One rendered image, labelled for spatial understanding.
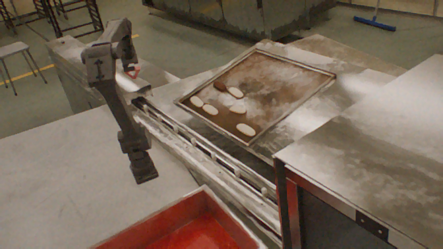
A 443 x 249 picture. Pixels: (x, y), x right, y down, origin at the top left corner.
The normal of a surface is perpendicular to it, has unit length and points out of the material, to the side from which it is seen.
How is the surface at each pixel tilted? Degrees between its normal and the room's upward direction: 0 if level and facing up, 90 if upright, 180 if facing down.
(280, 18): 90
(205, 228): 0
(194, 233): 0
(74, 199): 0
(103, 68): 44
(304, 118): 10
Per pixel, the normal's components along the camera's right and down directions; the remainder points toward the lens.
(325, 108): -0.28, -0.76
